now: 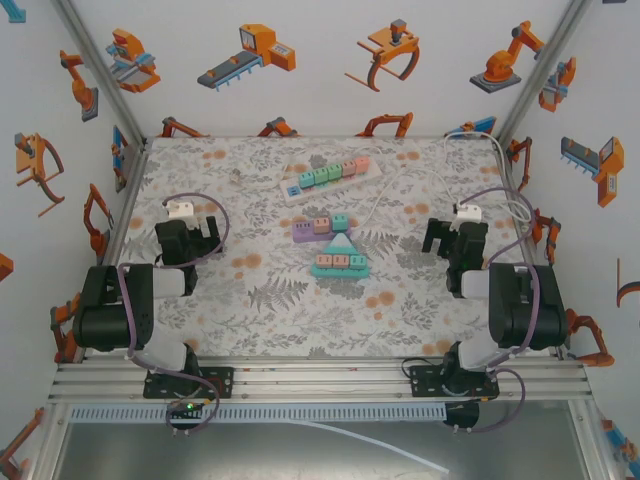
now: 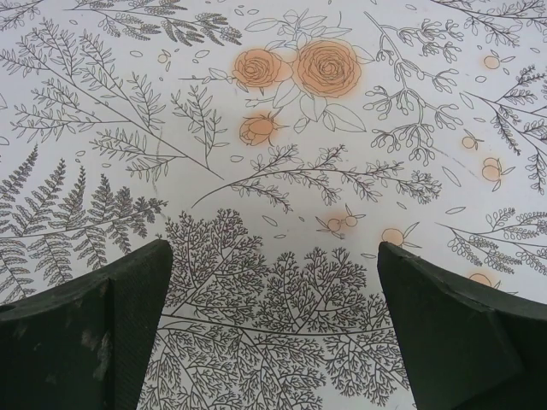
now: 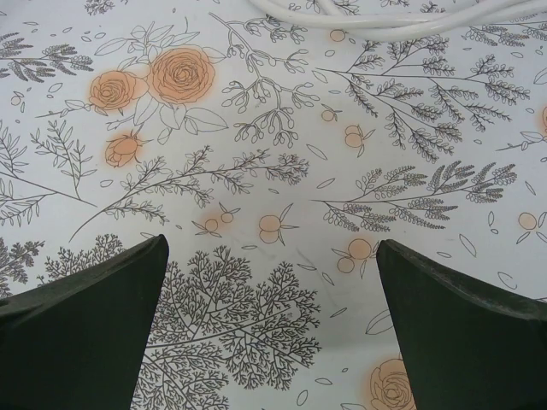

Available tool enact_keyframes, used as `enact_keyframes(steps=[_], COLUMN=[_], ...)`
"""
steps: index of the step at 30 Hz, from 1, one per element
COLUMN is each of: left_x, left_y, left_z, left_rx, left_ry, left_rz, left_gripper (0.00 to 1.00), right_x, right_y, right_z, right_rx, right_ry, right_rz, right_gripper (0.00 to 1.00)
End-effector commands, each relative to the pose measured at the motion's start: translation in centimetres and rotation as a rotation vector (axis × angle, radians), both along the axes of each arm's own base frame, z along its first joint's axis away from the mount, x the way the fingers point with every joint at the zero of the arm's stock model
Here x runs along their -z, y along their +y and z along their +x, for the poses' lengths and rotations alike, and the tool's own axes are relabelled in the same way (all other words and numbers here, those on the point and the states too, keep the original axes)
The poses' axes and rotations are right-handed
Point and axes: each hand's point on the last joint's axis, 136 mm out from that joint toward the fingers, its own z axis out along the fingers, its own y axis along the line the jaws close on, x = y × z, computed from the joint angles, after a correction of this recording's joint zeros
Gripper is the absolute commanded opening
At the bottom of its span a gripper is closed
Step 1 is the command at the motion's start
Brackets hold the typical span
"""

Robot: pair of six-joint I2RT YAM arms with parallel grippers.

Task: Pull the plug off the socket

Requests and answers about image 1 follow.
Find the teal cube plug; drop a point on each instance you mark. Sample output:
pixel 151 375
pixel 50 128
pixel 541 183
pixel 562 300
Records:
pixel 305 180
pixel 340 222
pixel 356 261

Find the white power strip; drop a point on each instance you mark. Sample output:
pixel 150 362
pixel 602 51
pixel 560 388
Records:
pixel 293 193

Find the purple power strip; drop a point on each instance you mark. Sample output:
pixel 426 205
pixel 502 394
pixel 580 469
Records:
pixel 302 233

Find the teal triangular power strip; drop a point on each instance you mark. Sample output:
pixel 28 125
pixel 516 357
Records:
pixel 341 244

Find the pink cube plug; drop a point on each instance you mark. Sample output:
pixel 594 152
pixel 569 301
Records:
pixel 325 261
pixel 322 225
pixel 348 170
pixel 361 165
pixel 341 261

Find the green cube plug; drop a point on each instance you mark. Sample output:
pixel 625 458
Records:
pixel 320 176
pixel 334 173

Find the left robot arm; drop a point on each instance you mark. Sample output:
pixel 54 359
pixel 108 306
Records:
pixel 110 320

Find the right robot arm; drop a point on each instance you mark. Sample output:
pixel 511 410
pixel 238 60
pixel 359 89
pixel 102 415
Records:
pixel 530 320

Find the floral table cloth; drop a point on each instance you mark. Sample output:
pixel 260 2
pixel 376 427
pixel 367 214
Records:
pixel 225 325

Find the controller board with green light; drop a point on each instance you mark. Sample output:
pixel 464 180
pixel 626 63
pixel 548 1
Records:
pixel 187 407

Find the black controller board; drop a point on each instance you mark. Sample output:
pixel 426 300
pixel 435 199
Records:
pixel 462 412

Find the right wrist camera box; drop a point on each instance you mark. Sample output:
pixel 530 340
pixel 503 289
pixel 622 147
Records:
pixel 467 212

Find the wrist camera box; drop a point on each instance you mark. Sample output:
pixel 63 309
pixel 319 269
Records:
pixel 180 210
pixel 467 212

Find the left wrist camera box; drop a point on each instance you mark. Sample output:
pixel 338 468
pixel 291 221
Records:
pixel 180 210

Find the aluminium side rail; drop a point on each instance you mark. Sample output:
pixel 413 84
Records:
pixel 509 170
pixel 122 205

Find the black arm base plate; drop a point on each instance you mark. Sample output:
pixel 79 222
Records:
pixel 422 382
pixel 222 382

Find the wide aluminium base rail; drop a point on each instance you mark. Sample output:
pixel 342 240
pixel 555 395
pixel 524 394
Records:
pixel 320 380

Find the aluminium frame post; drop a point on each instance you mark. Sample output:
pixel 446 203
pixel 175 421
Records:
pixel 541 75
pixel 103 75

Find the aluminium frame leg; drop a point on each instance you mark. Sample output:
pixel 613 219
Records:
pixel 590 440
pixel 50 445

